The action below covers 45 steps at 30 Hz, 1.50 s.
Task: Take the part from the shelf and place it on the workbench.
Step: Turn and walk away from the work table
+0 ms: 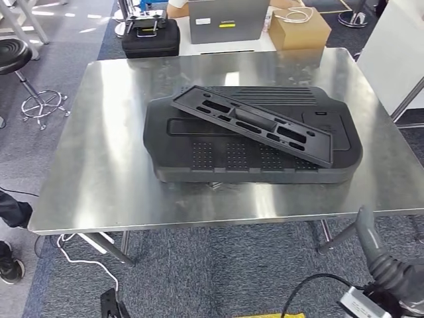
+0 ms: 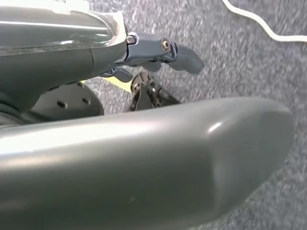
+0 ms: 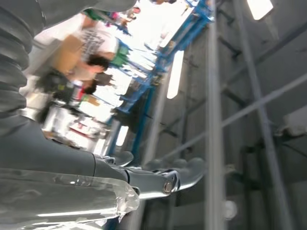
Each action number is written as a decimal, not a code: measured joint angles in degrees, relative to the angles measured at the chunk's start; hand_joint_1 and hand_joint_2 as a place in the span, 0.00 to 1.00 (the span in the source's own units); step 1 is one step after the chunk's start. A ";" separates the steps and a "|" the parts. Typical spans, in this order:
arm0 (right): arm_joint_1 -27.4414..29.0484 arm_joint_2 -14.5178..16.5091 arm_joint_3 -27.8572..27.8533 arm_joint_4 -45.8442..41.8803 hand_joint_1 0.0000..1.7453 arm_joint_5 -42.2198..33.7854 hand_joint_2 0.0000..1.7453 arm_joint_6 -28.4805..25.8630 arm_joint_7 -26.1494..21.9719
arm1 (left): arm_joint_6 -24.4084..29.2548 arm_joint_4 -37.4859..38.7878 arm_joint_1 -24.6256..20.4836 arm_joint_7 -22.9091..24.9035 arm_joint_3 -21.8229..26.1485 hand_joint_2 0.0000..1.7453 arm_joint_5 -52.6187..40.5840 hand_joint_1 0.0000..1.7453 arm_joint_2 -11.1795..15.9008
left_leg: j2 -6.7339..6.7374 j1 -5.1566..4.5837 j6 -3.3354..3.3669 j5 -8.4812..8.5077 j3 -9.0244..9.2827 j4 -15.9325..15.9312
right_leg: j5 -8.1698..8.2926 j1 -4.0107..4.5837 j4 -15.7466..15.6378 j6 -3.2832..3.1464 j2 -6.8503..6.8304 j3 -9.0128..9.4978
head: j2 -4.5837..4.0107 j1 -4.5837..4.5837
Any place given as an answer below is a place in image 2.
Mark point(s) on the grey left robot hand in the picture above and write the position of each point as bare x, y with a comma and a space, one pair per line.
144, 165

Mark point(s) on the yellow floor tape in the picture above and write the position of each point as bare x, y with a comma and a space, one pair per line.
119, 84

